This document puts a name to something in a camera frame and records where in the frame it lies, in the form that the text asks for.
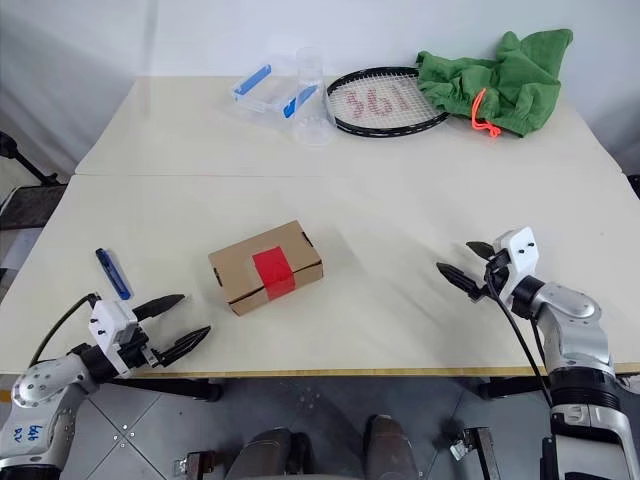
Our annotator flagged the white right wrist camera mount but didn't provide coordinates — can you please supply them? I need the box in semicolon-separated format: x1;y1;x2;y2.
491;226;541;312

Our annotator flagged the green drawstring cloth bag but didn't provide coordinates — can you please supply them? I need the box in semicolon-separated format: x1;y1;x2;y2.
414;28;575;140

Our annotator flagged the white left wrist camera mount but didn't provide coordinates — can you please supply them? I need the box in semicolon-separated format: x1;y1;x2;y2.
88;299;147;375

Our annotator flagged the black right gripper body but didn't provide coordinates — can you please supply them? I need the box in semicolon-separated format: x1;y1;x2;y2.
469;249;512;302

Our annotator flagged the brown cardboard box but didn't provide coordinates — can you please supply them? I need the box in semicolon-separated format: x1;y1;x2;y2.
207;218;326;319

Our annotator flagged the black table leg bar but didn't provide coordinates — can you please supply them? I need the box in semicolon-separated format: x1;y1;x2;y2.
478;374;552;402
106;376;224;402

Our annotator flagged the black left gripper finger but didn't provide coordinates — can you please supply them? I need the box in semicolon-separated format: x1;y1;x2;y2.
133;293;187;322
158;325;213;366

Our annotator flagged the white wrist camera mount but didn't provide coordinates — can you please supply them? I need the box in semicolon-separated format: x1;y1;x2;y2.
491;226;541;312
88;299;147;375

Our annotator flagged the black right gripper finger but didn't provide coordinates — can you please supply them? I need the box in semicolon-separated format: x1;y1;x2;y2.
465;240;496;261
435;261;485;297

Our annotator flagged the clear plastic cup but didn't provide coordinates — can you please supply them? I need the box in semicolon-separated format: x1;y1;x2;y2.
290;46;336;148

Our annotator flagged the black racket with red print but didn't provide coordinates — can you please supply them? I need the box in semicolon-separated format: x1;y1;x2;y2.
325;67;452;140

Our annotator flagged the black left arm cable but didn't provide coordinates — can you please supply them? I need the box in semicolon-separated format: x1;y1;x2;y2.
28;293;99;370

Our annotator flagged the clear container with blue clips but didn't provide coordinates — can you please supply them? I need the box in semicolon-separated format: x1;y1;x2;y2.
230;61;315;122

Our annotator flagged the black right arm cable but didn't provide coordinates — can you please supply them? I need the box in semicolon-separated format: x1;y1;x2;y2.
485;269;555;407

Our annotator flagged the red tape strip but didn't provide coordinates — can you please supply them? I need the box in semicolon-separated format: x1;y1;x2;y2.
251;245;297;303

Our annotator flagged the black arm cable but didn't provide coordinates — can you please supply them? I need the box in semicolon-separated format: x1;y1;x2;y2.
28;293;99;370
485;269;555;407

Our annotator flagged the orange drawstring cord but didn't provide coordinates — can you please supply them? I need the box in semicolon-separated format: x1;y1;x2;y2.
470;88;502;140

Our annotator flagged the dark rounded robot foot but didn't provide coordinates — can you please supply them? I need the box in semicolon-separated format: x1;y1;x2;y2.
363;414;422;480
233;426;312;480

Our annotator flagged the rusty metal bracket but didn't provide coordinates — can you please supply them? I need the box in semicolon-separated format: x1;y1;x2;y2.
448;425;502;480
171;449;220;480

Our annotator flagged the black tripod stand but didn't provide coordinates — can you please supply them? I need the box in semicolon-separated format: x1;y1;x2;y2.
0;131;70;187

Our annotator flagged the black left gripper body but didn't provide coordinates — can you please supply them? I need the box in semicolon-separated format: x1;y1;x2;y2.
119;332;170;373

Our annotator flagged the blue pen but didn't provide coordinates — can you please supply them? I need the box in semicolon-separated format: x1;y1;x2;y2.
94;247;134;301

